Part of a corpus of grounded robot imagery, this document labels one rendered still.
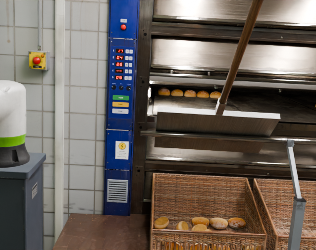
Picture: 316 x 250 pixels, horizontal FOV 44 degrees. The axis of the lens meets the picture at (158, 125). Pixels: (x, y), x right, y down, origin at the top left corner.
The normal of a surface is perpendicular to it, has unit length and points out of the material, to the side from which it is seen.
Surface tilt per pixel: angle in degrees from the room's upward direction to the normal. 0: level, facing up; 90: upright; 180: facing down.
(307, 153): 70
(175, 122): 139
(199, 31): 90
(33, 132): 90
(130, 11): 90
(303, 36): 90
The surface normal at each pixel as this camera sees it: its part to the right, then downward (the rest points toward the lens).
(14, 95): 0.86, 0.10
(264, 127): -0.04, 0.87
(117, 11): 0.00, 0.20
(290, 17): 0.02, -0.14
